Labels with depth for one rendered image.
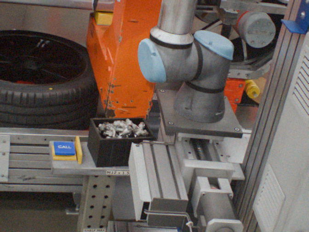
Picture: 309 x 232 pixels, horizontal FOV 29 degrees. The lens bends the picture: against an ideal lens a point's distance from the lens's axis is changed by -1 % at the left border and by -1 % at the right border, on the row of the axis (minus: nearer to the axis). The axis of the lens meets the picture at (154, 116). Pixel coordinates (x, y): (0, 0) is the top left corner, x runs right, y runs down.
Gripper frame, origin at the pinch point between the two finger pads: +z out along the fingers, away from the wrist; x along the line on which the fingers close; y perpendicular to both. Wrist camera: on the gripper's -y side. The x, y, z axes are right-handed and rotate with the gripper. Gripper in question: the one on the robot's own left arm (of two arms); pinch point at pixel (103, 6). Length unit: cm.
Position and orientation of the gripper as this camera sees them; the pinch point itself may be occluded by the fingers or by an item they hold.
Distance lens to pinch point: 183.7
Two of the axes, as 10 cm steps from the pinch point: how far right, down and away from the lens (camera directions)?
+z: -0.8, 9.9, -0.8
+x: -5.6, 0.2, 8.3
